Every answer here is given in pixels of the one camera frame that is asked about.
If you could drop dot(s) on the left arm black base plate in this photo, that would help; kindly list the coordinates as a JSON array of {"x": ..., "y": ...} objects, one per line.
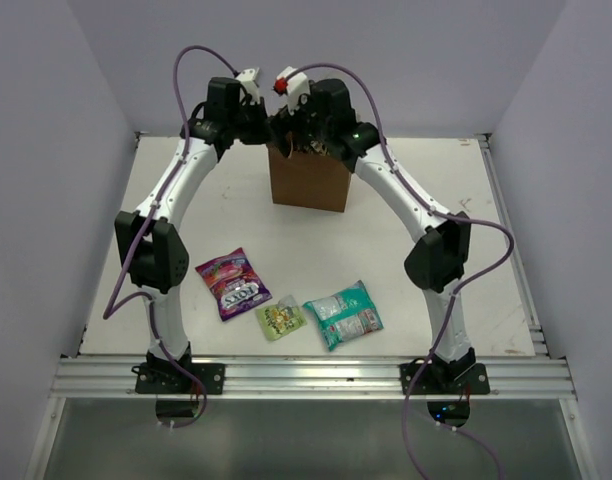
[{"x": 167, "y": 380}]

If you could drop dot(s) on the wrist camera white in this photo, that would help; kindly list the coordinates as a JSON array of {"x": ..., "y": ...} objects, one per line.
[
  {"x": 248, "y": 78},
  {"x": 294, "y": 87}
]

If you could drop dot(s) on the brown paper bag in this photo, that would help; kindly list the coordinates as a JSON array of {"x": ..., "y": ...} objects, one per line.
[{"x": 308, "y": 180}]

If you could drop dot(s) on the aluminium front rail frame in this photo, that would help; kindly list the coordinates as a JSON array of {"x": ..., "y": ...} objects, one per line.
[{"x": 309, "y": 378}]

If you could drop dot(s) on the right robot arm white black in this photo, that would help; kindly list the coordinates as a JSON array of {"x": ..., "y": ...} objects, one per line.
[{"x": 441, "y": 239}]

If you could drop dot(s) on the teal snack packet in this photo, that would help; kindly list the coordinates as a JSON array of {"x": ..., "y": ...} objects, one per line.
[{"x": 345, "y": 316}]

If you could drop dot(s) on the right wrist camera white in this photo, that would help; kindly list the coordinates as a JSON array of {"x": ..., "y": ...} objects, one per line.
[{"x": 294, "y": 87}]

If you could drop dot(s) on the small green snack packet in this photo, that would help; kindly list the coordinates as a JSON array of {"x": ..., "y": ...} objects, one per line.
[{"x": 281, "y": 319}]

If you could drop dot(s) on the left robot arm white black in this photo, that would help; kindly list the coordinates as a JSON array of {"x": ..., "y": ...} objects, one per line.
[{"x": 151, "y": 250}]

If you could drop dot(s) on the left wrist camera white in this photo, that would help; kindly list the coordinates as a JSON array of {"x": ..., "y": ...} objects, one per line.
[{"x": 248, "y": 78}]

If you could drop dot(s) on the purple Fox's candy bag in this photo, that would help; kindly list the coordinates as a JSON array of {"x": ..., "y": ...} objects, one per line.
[{"x": 234, "y": 284}]

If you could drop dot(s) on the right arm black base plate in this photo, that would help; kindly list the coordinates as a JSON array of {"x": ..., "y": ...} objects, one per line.
[{"x": 455, "y": 378}]

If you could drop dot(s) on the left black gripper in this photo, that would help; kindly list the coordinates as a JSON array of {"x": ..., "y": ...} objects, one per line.
[{"x": 263, "y": 134}]

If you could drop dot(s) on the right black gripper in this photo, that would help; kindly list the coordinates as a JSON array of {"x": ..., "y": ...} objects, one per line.
[{"x": 283, "y": 121}]

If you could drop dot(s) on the brown Kettle sea salt chips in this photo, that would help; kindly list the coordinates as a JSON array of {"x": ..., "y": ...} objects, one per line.
[{"x": 309, "y": 148}]

